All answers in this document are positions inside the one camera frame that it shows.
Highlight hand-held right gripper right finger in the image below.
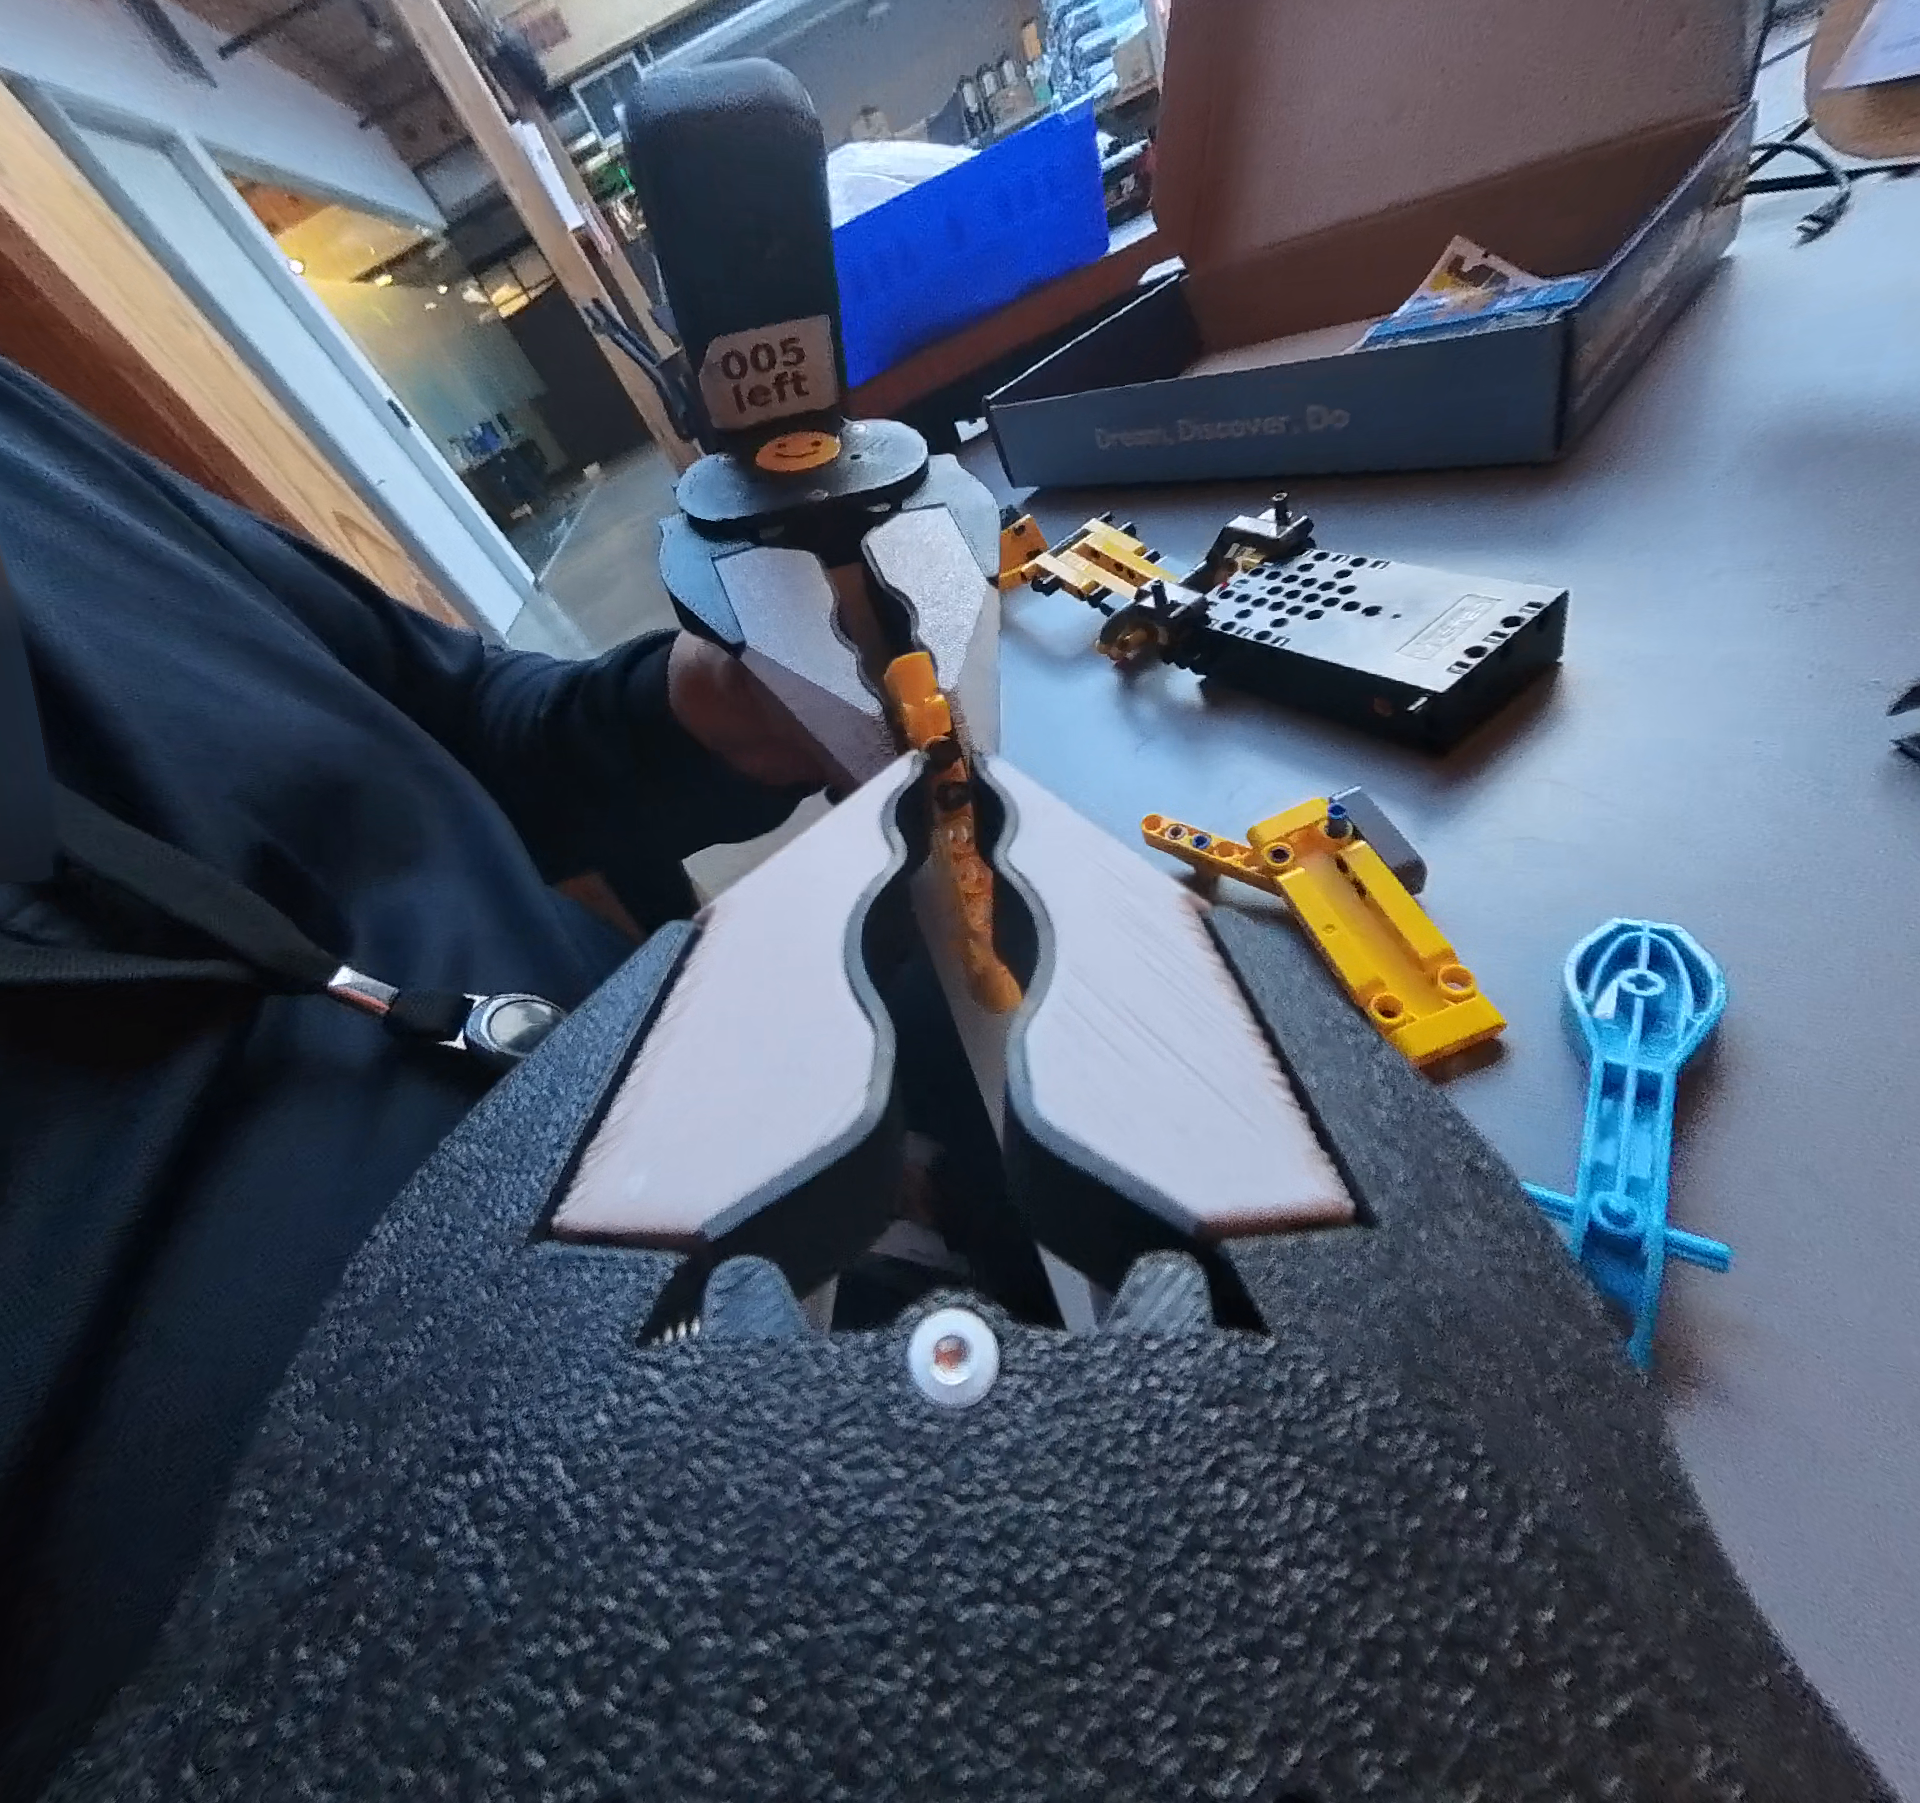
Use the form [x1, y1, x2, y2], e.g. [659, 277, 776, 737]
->
[980, 752, 1358, 1236]

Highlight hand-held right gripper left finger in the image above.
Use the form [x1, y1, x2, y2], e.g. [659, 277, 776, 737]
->
[548, 751, 925, 1246]

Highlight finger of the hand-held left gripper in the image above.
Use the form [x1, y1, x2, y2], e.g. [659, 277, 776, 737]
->
[861, 508, 1009, 773]
[711, 544, 904, 786]

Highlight yellow beam grey panel assembly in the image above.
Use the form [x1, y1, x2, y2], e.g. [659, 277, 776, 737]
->
[877, 648, 1030, 1015]

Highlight black toy battery box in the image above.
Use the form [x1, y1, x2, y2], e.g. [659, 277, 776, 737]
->
[1187, 487, 1574, 758]

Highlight blue plastic tool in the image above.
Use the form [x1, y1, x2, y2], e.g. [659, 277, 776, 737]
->
[1514, 917, 1737, 1369]

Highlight person's left forearm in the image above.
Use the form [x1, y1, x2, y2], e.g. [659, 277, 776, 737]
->
[431, 629, 784, 895]

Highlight grey desk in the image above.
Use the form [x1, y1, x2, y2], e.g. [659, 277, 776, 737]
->
[659, 180, 1920, 1791]

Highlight person's left hand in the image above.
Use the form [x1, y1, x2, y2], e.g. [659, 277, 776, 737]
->
[663, 626, 861, 786]

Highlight blue plastic crate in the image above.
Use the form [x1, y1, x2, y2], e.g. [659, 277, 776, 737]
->
[827, 92, 1116, 388]

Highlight yellow toy panel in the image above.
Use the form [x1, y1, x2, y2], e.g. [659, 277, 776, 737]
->
[1137, 785, 1510, 1073]

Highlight person's dark clothing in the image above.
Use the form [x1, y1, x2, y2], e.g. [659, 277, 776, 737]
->
[0, 359, 710, 1803]

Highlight printed booklets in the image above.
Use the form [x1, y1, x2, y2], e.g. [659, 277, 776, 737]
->
[1350, 232, 1597, 357]

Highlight blue cardboard box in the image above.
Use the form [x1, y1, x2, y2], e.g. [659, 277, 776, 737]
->
[980, 0, 1764, 493]

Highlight instruction sheet stand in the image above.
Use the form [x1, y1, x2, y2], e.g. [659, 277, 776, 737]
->
[1804, 0, 1920, 165]

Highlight black lanyard clip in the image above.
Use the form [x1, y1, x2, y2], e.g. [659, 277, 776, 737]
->
[0, 778, 576, 1078]

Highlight wooden post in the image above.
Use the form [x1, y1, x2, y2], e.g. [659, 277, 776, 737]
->
[319, 0, 701, 474]

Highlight black cable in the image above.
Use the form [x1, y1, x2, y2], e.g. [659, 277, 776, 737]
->
[1746, 129, 1862, 246]

